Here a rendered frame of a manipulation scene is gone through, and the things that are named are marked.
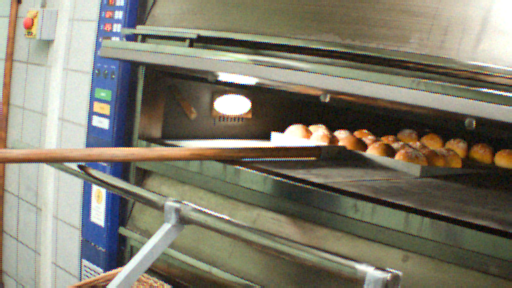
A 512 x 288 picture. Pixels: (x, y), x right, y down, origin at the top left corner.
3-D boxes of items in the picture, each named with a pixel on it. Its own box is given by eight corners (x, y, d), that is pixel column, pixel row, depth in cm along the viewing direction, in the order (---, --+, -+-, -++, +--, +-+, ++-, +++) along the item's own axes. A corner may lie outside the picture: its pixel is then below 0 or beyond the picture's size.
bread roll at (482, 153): (462, 159, 263) (465, 141, 263) (474, 158, 268) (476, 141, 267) (488, 164, 256) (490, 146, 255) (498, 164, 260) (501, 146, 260)
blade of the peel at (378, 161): (419, 176, 216) (420, 165, 215) (270, 142, 257) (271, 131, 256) (495, 171, 239) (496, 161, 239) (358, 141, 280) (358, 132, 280)
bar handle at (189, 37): (115, 49, 222) (120, 50, 223) (191, 58, 197) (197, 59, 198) (120, 27, 222) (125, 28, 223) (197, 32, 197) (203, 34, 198)
